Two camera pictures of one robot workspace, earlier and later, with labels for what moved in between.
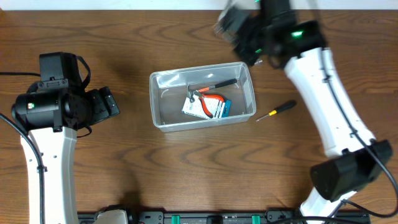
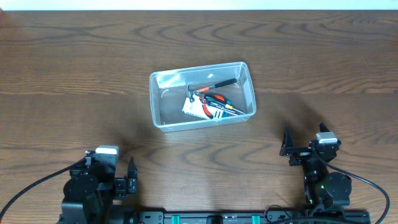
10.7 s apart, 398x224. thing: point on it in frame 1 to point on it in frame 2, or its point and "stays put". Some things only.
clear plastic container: (191, 97) stays put
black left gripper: (101, 104) to (123, 185)
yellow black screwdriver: (283, 107) to (229, 106)
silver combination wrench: (258, 61) to (215, 102)
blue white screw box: (217, 107) stays put
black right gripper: (249, 60) to (301, 154)
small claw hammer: (191, 93) stays put
